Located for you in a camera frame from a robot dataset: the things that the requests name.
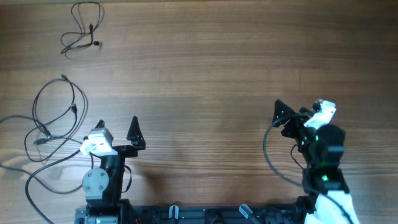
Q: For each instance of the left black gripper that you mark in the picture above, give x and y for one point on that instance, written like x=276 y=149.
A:
x=134 y=135

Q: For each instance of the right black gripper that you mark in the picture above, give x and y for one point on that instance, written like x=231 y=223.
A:
x=296 y=122

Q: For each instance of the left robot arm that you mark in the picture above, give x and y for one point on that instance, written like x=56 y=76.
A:
x=103 y=186

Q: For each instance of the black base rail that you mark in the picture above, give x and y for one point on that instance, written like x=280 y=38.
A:
x=174 y=214

